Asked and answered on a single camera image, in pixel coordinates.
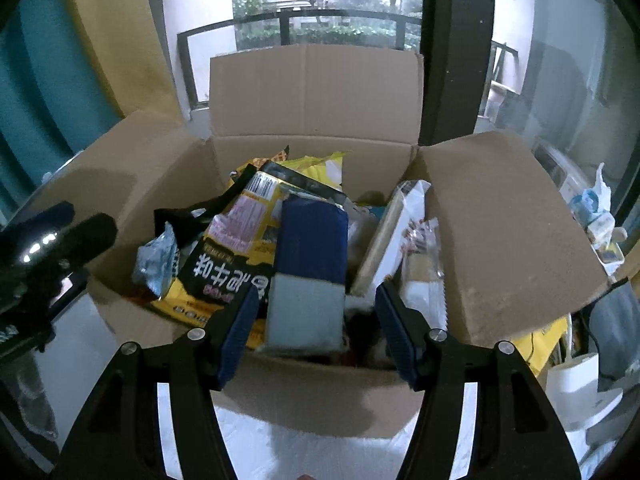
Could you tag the black gold snack bag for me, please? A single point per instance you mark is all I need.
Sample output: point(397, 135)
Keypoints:
point(190, 222)

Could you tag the yellow black pink snack bag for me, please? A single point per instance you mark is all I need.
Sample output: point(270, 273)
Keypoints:
point(238, 248)

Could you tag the black balcony railing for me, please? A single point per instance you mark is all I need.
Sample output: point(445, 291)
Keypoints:
point(278, 28)

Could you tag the white air conditioner unit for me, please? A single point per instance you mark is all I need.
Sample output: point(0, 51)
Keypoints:
point(568, 178)

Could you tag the yellow curtain left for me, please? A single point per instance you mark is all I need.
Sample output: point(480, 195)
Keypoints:
point(123, 47)

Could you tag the white lamp base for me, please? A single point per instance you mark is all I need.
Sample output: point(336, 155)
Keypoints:
point(573, 391)

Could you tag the open cardboard box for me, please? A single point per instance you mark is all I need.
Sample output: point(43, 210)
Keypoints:
point(514, 257)

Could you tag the white plastic basket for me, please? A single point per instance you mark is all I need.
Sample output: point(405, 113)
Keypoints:
point(605, 239)

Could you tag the teal curtain left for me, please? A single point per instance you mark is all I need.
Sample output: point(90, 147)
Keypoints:
point(53, 105)

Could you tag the clear bag of cookies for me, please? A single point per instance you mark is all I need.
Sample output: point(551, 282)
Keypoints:
point(422, 276)

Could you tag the grey white label snack bag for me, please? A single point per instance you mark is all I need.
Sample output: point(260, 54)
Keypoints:
point(157, 262)

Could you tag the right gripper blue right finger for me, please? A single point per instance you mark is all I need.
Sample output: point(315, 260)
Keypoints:
point(406, 333)

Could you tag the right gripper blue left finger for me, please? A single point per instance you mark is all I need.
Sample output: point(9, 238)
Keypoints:
point(226, 336)

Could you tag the grey pouch bag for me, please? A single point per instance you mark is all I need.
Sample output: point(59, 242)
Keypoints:
point(613, 329)

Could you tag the black window frame post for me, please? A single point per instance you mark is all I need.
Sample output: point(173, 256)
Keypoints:
point(455, 44)

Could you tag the clear bread snack bag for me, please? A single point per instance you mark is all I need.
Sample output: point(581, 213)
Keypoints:
point(383, 256)

